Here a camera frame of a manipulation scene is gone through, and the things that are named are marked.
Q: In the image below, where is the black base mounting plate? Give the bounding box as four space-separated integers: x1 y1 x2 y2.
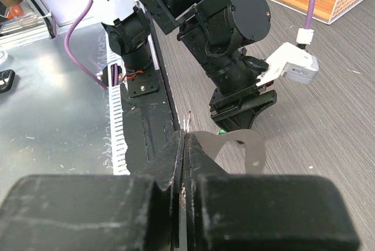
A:
120 22 179 175

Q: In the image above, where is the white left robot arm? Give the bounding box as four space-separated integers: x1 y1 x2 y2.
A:
93 0 277 132

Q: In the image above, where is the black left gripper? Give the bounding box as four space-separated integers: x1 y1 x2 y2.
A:
209 86 277 132

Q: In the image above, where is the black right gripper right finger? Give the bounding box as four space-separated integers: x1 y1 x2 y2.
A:
184 132 360 250

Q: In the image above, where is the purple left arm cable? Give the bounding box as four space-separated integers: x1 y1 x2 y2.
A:
64 0 319 90

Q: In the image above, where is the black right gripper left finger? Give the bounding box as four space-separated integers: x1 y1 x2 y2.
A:
1 131 185 250

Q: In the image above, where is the black phone with white object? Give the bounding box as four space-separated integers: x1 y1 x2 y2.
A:
0 69 15 93

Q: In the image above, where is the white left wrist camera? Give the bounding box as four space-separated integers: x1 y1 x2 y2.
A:
256 42 319 86

